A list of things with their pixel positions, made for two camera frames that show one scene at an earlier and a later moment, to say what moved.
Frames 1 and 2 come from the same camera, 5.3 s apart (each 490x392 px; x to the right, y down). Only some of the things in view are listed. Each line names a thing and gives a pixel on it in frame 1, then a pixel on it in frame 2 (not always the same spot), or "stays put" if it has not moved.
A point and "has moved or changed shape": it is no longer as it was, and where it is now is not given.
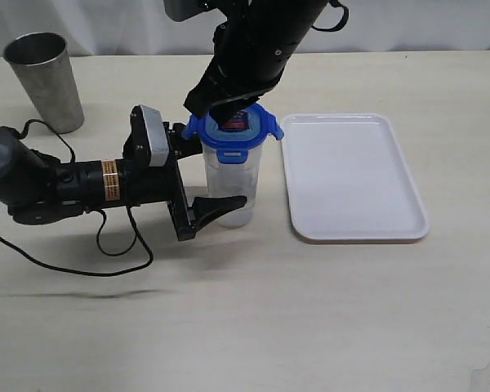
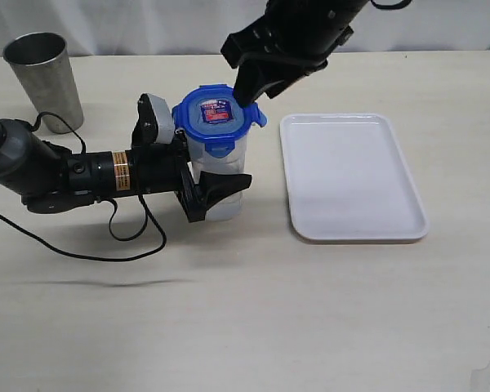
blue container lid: (233, 131) has moved or changed shape
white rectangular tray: (349, 180) stays put
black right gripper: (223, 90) to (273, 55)
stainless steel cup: (42, 61) stays put
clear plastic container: (229, 180) has moved or changed shape
